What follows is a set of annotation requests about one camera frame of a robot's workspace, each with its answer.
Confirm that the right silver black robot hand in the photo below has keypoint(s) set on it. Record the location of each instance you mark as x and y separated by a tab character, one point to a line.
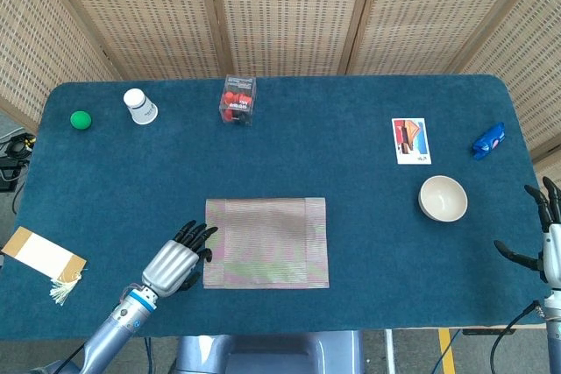
552	251

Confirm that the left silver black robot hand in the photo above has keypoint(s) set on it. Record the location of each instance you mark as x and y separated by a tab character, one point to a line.
168	264

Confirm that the beige woven placemat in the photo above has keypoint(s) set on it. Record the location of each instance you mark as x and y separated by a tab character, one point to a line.
267	242

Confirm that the cream ceramic bowl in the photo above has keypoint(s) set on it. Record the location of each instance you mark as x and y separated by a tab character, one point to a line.
442	199

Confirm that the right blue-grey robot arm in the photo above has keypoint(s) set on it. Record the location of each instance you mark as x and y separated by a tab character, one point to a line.
553	330

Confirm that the blue snack packet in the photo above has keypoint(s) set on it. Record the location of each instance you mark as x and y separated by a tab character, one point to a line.
488	141

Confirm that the brown white bookmark with tassel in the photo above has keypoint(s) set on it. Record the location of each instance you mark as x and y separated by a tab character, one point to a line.
39	253

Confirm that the blue-grey robot torso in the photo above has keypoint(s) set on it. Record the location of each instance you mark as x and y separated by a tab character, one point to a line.
271	354

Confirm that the white paper cup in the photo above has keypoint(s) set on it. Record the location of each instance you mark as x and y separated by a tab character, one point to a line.
141	109

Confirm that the green ball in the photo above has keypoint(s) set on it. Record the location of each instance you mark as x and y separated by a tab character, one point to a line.
81	120

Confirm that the blue felt table cover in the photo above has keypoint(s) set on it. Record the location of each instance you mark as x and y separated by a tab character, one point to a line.
307	164

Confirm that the clear box with red pieces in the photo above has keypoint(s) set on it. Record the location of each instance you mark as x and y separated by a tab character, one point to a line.
236	102

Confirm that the photo card with white border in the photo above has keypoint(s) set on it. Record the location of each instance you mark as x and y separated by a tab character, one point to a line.
411	139

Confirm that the white table leg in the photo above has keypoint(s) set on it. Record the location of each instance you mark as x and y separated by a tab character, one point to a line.
389	352

